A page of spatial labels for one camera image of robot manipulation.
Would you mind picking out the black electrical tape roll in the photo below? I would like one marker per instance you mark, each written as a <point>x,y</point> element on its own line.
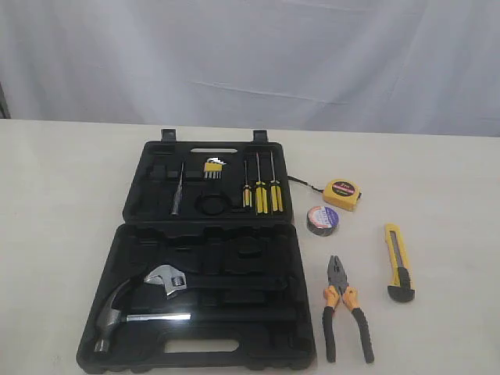
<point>322,220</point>

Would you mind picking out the yellow tape measure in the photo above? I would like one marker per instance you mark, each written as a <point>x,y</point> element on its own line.
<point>340,193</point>

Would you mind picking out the black plastic tool case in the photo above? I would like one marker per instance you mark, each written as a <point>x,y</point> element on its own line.
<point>213,234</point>

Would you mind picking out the orange black combination pliers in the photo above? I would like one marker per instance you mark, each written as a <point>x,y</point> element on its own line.
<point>339,290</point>

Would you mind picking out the yellow utility knife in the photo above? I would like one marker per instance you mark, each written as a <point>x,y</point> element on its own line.
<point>401,287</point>

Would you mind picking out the small yellow black screwdriver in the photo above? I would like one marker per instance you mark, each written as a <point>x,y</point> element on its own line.
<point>246,191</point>

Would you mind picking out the middle yellow black screwdriver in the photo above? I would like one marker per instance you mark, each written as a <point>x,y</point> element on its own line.
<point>260,190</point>

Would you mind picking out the right yellow black screwdriver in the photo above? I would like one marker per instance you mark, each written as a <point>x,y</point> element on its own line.
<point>275,189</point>

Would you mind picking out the yellow hex key set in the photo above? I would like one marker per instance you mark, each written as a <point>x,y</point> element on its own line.
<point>213,168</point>

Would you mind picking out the clear tester screwdriver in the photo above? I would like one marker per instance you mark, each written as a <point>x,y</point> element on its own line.
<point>178,193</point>

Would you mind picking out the white backdrop cloth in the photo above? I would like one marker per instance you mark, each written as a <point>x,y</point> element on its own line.
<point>419,67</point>

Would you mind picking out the steel claw hammer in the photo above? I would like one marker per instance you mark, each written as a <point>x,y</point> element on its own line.
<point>110,318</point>

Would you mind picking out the adjustable wrench black handle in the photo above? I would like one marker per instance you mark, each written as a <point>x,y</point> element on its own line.
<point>173,280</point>

